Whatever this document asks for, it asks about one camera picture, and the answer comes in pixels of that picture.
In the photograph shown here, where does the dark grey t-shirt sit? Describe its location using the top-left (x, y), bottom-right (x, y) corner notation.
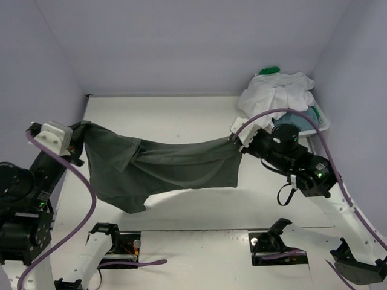
top-left (70, 121), bottom-right (242, 214)

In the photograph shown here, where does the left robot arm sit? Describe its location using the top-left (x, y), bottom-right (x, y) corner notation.
top-left (1, 122), bottom-right (121, 289)

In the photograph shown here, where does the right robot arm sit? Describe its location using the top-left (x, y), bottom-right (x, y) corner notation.
top-left (230, 123), bottom-right (386, 285)

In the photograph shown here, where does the light blue t-shirt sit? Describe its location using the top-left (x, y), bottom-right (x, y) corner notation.
top-left (273, 107), bottom-right (320, 133)

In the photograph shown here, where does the white plastic laundry basket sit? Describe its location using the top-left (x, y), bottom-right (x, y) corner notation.
top-left (268, 104), bottom-right (330, 141)

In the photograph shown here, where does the white t-shirt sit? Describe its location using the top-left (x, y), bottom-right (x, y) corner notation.
top-left (237, 72), bottom-right (315, 118)

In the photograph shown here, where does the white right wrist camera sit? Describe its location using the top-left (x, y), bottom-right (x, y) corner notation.
top-left (230, 117), bottom-right (261, 148)

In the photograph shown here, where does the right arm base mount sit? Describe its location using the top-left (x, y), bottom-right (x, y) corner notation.
top-left (248, 232), bottom-right (308, 266)

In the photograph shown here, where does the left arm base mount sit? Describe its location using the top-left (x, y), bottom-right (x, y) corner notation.
top-left (86, 228), bottom-right (141, 264)

